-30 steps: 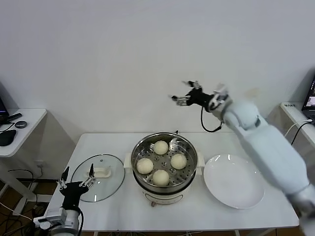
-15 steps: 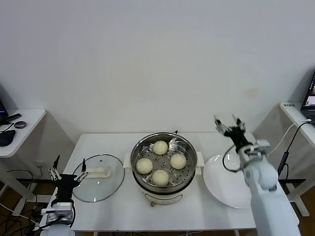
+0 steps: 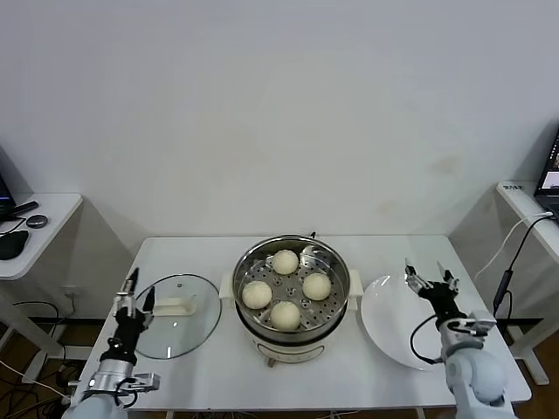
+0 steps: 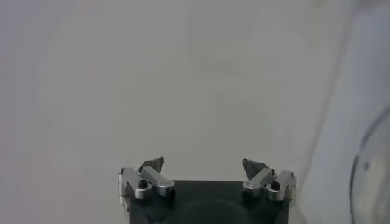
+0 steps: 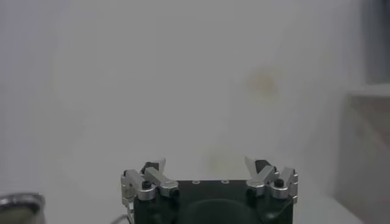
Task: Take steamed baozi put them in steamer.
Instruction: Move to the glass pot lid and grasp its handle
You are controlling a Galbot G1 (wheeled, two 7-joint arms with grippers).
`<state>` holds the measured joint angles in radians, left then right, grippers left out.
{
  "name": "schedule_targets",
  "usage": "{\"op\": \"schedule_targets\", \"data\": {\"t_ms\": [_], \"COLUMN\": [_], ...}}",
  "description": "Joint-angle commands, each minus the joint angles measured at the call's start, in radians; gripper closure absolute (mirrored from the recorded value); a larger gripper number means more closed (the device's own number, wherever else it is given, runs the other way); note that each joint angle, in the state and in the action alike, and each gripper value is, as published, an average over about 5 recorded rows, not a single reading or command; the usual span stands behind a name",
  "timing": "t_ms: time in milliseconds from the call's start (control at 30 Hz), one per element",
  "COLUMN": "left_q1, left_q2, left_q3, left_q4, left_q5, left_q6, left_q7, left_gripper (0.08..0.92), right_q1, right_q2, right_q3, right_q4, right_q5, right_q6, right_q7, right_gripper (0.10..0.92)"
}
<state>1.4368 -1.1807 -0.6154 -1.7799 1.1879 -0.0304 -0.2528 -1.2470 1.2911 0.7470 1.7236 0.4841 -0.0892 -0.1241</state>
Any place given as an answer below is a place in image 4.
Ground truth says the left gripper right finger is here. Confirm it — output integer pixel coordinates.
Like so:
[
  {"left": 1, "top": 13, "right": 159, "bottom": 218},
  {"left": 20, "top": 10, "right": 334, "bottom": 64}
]
[{"left": 242, "top": 158, "right": 297, "bottom": 202}]

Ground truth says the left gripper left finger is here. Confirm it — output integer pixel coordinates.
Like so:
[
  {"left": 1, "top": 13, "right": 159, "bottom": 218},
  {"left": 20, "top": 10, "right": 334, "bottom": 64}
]
[{"left": 118, "top": 156, "right": 176, "bottom": 214}]

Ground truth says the glass lid with cream handle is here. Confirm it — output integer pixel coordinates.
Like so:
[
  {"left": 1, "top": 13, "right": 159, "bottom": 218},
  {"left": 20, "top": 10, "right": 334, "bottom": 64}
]
[{"left": 349, "top": 105, "right": 390, "bottom": 224}]

